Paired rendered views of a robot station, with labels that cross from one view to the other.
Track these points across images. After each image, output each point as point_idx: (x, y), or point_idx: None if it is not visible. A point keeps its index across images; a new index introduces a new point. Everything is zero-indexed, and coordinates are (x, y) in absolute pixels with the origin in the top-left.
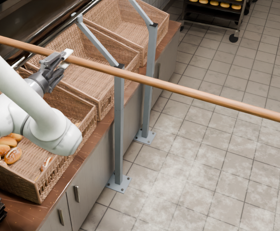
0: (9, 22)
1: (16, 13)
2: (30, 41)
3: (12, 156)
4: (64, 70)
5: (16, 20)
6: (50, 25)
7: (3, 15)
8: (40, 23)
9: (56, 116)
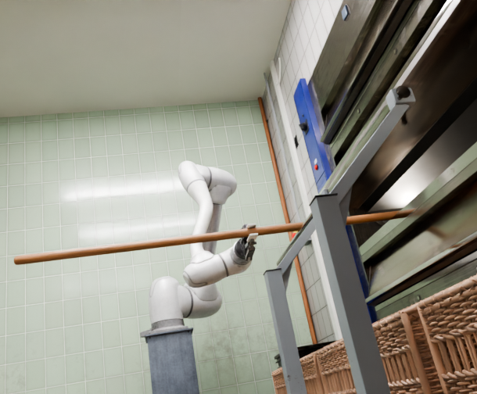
0: (450, 216)
1: (461, 202)
2: (453, 248)
3: None
4: (248, 244)
5: (457, 213)
6: None
7: (430, 203)
8: None
9: (191, 251)
